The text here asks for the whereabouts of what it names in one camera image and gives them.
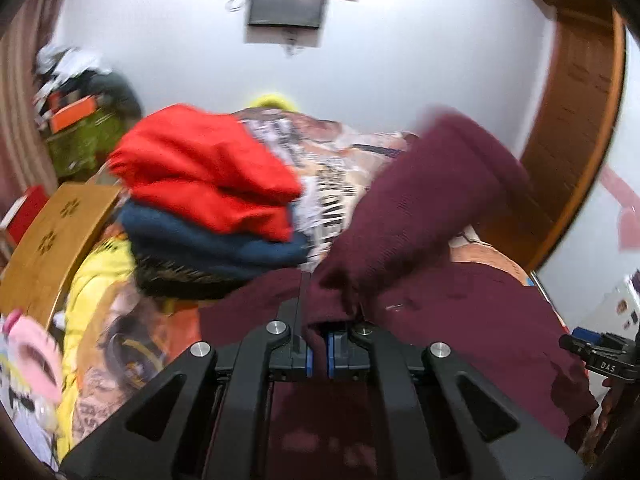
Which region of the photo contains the maroon large garment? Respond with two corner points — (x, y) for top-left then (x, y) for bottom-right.
(200, 112), (597, 479)

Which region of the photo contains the patterned newspaper print bedspread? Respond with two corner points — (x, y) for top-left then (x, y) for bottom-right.
(54, 106), (542, 461)

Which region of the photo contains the black folded garment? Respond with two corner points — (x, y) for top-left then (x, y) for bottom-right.
(134, 255), (271, 300)

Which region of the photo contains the pink plush toy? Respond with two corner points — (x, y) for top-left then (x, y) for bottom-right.
(2, 309), (63, 405)

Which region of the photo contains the navy blue folded garment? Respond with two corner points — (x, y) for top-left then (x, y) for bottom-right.
(118, 200), (310, 280)

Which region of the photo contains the yellow garment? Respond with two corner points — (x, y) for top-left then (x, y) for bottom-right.
(55, 236), (134, 460)

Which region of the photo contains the red folded garment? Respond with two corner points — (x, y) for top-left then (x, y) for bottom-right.
(108, 104), (302, 243)

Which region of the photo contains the brown wooden wardrobe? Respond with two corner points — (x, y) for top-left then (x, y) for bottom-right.
(478, 0), (626, 271)

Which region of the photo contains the striped pink curtain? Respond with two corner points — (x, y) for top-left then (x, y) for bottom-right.
(1, 0), (62, 210)

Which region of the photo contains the yellow curved headboard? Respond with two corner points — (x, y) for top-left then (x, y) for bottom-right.
(248, 92), (298, 113)

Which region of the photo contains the orange box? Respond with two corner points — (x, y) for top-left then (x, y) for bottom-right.
(49, 96), (98, 134)

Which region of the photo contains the dark grey bag on table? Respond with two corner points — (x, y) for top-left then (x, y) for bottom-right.
(87, 72), (143, 120)

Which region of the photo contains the white paper pile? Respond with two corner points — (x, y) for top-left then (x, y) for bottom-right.
(36, 44), (112, 81)

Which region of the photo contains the small dark wall monitor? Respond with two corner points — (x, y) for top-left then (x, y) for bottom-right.
(247, 0), (326, 29)

